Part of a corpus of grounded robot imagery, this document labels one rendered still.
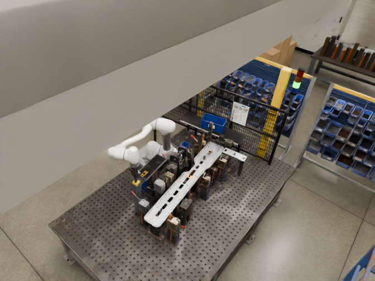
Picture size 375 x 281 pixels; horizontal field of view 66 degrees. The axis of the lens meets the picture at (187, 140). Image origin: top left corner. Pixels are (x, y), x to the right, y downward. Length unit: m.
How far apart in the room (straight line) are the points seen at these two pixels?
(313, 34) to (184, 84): 8.99
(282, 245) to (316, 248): 0.44
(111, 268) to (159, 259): 0.45
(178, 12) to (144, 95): 0.06
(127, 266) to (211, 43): 2.79
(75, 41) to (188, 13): 0.10
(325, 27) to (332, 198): 5.39
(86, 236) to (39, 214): 1.35
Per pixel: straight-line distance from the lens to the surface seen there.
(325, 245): 4.37
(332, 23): 9.03
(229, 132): 3.79
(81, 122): 0.20
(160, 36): 0.21
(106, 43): 0.18
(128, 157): 2.64
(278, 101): 3.46
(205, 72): 0.29
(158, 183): 2.98
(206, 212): 3.30
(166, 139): 3.23
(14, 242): 4.31
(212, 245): 3.09
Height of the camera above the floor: 3.37
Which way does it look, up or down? 41 degrees down
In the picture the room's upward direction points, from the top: 4 degrees clockwise
